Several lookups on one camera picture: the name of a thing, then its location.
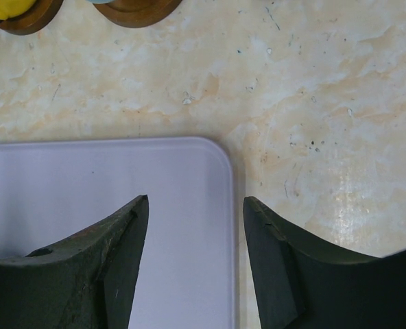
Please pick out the lavender plastic tray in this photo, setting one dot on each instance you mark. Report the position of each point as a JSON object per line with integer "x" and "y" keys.
{"x": 188, "y": 272}

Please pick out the yellow transparent mug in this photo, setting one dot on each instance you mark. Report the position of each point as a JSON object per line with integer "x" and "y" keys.
{"x": 13, "y": 8}

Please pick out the white mug blue handle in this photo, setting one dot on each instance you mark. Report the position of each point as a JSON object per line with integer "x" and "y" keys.
{"x": 100, "y": 1}

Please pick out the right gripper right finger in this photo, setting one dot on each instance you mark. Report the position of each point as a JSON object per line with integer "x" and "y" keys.
{"x": 303, "y": 281}

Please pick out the brown wooden coaster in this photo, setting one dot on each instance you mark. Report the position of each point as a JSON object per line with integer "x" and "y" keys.
{"x": 36, "y": 18}
{"x": 137, "y": 14}

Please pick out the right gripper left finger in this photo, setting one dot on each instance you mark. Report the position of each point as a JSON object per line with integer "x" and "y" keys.
{"x": 86, "y": 280}

